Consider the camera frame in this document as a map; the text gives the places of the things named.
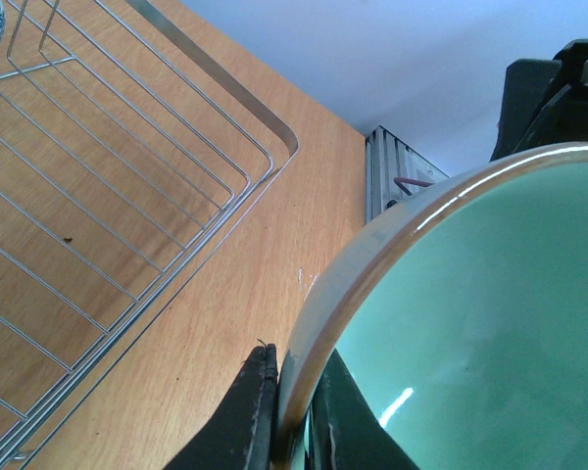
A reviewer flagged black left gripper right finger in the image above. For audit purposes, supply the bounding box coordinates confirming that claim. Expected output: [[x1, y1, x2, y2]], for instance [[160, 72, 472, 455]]
[[305, 352, 417, 469]]

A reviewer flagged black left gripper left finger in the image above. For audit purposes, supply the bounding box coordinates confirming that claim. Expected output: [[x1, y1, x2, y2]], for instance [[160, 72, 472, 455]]
[[166, 344, 278, 469]]

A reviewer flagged celadon green flower bowl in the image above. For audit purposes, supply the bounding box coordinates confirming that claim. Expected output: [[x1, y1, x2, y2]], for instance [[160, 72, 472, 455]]
[[272, 142, 588, 469]]

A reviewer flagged chrome wire dish rack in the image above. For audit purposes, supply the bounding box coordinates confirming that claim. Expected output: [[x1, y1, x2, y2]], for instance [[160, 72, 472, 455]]
[[0, 1, 299, 469]]

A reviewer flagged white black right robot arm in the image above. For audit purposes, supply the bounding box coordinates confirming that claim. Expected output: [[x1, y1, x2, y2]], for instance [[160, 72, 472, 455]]
[[491, 39, 588, 161]]

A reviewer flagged right aluminium corner post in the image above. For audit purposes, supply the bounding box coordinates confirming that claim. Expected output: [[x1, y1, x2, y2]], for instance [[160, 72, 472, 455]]
[[365, 126, 448, 223]]

